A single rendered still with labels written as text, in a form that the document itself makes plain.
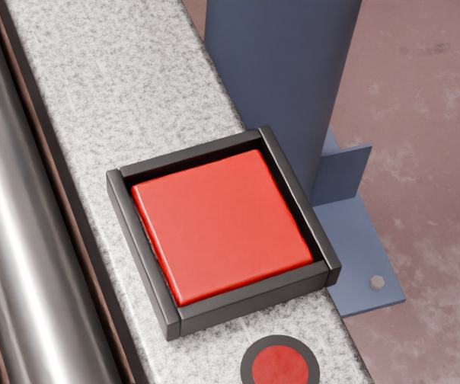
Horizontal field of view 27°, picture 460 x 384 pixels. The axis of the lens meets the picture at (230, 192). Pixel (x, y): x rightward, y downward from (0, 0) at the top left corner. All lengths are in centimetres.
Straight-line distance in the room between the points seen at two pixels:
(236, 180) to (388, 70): 131
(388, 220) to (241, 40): 58
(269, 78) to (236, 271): 69
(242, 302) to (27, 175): 11
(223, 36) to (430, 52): 76
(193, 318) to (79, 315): 5
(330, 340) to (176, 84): 14
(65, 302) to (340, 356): 11
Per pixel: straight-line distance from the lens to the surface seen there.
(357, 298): 143
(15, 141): 44
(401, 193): 156
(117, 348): 43
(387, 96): 167
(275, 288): 38
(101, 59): 47
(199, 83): 46
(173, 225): 39
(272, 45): 102
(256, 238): 39
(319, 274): 39
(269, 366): 38
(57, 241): 41
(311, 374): 39
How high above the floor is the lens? 127
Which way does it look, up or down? 57 degrees down
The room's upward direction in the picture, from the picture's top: 8 degrees clockwise
